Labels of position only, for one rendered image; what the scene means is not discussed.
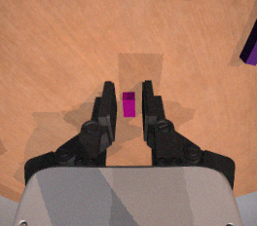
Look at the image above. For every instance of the magenta rod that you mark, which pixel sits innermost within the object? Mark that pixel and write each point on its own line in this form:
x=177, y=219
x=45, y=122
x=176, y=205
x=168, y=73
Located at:
x=129, y=104

